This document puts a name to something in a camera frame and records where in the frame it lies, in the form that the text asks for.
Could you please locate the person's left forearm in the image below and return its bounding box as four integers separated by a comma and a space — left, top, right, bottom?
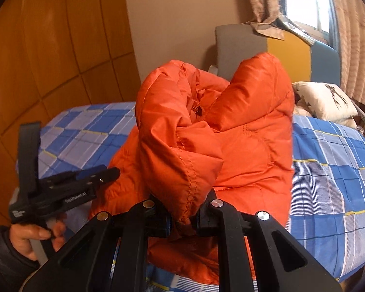
0, 225, 41, 292

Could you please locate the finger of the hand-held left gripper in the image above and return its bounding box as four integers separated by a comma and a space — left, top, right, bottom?
45, 167, 121, 211
40, 164, 109, 190

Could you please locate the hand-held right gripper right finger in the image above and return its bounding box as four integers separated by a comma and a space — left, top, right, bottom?
196, 192, 343, 292

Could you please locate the window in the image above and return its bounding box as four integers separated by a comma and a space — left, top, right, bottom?
283, 0, 338, 37

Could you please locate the blue plaid bed sheet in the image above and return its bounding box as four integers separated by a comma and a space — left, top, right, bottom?
15, 102, 365, 292

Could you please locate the wooden wardrobe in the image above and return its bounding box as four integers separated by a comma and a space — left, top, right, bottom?
0, 0, 142, 228

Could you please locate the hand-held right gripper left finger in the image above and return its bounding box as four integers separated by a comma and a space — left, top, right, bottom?
24, 200, 172, 292

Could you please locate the white printed pillow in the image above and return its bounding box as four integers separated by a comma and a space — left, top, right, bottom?
292, 81, 359, 128

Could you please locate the person's left hand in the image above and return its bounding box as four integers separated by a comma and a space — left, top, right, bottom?
9, 213, 67, 261

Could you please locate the orange puffer jacket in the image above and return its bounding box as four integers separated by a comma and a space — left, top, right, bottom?
88, 52, 296, 286

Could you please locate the grey yellow blue headboard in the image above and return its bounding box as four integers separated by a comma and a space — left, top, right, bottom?
214, 24, 342, 89

